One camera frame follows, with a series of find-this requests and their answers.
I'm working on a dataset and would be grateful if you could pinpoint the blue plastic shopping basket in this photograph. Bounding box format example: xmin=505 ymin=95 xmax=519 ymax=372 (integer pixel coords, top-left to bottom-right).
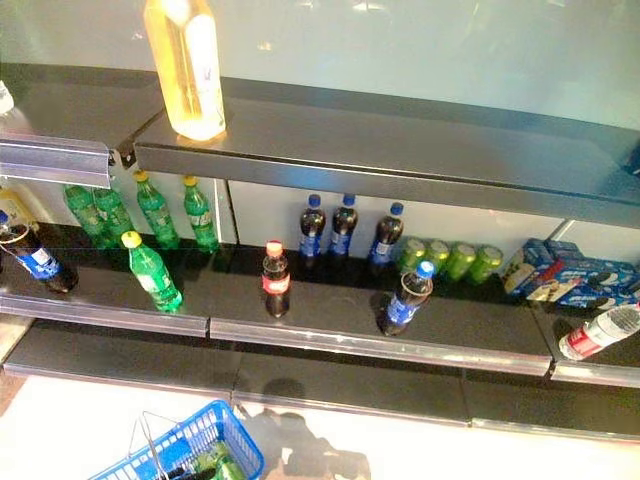
xmin=87 ymin=399 xmax=266 ymax=480

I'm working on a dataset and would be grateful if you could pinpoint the Coca-Cola bottle red cap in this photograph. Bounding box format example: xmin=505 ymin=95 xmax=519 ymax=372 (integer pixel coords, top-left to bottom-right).
xmin=261 ymin=240 xmax=292 ymax=320

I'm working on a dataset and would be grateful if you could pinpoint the green drink item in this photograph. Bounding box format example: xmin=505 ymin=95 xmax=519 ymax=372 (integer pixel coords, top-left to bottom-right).
xmin=192 ymin=442 xmax=234 ymax=474

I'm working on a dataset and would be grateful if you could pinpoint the small yellow tea bottle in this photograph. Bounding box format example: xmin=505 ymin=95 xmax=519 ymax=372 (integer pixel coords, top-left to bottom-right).
xmin=0 ymin=187 xmax=37 ymax=227

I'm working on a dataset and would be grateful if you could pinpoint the narrow blue biscuit box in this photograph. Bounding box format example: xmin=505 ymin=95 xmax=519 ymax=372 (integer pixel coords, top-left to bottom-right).
xmin=502 ymin=238 xmax=555 ymax=296

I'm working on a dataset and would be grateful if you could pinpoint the large yellow tea bottle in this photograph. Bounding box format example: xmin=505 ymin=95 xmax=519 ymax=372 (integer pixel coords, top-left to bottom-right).
xmin=143 ymin=0 xmax=228 ymax=143

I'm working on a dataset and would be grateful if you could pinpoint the beige cone picture box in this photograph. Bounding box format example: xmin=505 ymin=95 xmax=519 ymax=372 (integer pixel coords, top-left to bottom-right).
xmin=526 ymin=276 xmax=572 ymax=302

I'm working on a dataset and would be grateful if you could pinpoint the water bottle red cap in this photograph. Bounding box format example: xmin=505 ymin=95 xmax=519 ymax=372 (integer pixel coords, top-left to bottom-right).
xmin=558 ymin=302 xmax=640 ymax=363

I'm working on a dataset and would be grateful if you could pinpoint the blue Oreo cookie box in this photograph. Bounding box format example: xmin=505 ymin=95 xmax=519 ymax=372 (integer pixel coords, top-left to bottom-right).
xmin=558 ymin=289 xmax=635 ymax=310
xmin=553 ymin=257 xmax=640 ymax=297

